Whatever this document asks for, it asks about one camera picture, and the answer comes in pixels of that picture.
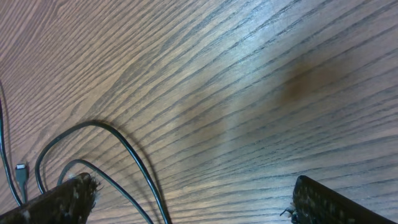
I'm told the thin black USB-C cable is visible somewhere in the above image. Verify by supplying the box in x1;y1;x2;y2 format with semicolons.
0;93;30;207

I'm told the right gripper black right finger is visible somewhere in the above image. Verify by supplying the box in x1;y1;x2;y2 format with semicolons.
290;175;396;224

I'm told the thick black USB-A cable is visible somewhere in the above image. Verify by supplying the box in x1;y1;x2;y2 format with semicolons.
34;120;172;224

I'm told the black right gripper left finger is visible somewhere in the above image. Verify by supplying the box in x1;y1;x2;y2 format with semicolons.
1;172;100;224

